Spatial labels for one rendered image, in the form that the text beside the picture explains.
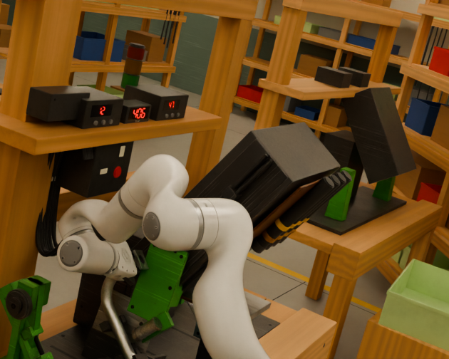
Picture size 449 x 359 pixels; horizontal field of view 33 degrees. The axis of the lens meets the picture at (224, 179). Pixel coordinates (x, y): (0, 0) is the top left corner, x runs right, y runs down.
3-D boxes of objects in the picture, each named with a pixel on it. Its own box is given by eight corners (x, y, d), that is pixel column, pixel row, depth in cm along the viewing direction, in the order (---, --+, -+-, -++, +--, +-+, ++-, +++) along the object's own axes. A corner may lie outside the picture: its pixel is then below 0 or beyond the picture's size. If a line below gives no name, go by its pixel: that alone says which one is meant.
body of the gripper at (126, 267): (122, 271, 189) (142, 273, 199) (109, 233, 192) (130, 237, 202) (97, 283, 191) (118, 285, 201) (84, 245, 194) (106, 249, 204)
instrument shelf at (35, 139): (220, 129, 255) (223, 117, 254) (33, 156, 176) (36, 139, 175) (158, 107, 265) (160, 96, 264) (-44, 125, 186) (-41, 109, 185)
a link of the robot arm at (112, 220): (101, 156, 167) (46, 224, 187) (130, 219, 162) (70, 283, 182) (134, 152, 173) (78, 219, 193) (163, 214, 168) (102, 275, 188)
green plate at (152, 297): (174, 325, 211) (201, 254, 211) (160, 327, 204) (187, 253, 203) (141, 308, 216) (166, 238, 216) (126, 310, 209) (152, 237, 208)
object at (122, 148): (125, 190, 218) (135, 139, 214) (88, 199, 203) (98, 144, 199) (91, 176, 223) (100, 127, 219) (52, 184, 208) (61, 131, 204)
